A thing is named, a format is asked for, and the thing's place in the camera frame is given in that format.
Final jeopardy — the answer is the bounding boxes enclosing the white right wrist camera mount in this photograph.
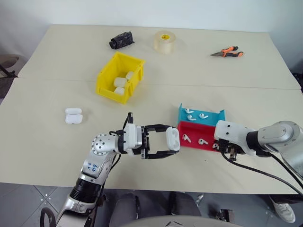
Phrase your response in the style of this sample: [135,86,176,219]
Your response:
[214,120,257,157]

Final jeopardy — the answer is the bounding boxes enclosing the blue plastic tray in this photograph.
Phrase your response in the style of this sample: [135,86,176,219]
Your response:
[177,102,227,126]

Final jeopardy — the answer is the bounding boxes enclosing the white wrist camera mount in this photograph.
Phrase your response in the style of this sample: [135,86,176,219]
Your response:
[122,122,143,156]
[214,120,257,157]

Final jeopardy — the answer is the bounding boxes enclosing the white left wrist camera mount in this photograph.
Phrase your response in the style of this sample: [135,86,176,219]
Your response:
[122,122,143,156]

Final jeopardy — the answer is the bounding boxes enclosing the clear tape roll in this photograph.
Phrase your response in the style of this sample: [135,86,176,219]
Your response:
[153,30,177,55]

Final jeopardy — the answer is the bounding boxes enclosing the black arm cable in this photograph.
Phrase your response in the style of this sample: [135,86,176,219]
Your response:
[221,148,303,196]
[109,113,134,143]

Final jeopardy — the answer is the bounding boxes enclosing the red plastic tray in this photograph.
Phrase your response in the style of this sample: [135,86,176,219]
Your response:
[177,121,223,153]

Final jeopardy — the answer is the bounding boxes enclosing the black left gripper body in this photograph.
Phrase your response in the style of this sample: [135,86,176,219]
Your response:
[141,125,152,160]

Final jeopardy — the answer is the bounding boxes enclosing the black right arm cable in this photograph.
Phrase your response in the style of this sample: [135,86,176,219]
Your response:
[221,148,303,196]

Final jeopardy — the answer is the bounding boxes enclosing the yellow plastic bin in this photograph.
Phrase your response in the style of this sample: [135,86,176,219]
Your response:
[95,52,146,105]

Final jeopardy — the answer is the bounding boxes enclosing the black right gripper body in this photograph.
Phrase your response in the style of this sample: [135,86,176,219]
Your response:
[218,139,246,162]

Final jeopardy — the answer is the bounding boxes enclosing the black camouflage pouch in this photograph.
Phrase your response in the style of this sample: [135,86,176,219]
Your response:
[108,30,135,50]

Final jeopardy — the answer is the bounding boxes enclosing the white sneaker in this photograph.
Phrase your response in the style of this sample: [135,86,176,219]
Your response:
[269,195,297,224]

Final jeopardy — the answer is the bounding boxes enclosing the black cable loop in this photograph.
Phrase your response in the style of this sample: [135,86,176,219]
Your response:
[39,207,57,227]

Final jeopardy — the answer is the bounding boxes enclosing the small black floor object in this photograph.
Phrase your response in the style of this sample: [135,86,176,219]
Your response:
[214,207,235,222]

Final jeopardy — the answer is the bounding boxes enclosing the orange black pliers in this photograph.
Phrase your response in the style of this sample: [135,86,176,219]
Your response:
[210,46,244,58]

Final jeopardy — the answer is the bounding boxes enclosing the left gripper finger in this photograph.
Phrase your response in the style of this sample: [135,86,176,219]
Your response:
[147,148,181,160]
[144,123,174,134]

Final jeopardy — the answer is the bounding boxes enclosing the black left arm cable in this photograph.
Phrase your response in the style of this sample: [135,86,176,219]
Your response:
[109,113,134,143]

